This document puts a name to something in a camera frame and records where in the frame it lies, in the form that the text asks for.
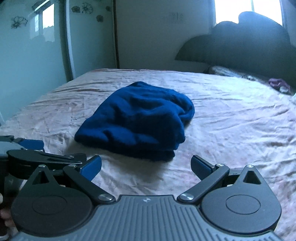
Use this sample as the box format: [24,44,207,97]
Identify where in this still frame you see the glass door wardrobe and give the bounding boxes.
[0,0,119,123]

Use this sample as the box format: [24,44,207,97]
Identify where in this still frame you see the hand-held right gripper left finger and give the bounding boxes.
[31,155,115,205]

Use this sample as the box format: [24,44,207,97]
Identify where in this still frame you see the purple cloth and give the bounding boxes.
[268,77,291,93]

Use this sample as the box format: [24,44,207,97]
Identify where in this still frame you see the patterned pillow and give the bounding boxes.
[207,65,271,84]

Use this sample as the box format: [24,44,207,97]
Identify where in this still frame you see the person's left hand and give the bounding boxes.
[0,193,15,239]

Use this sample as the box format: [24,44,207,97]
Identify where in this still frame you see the bright window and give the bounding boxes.
[214,0,285,26]

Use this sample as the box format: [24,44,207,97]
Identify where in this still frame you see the dark scalloped headboard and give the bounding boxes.
[175,11,296,93]

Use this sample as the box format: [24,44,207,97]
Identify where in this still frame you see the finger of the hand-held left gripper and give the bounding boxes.
[7,149,88,168]
[0,135,45,151]

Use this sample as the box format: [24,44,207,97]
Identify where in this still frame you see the bed with pink sheet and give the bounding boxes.
[0,68,296,241]

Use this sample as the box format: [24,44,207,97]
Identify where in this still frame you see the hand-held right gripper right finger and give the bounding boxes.
[178,155,263,205]

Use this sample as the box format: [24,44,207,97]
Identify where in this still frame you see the blue beaded v-neck sweater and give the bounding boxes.
[74,81,195,162]

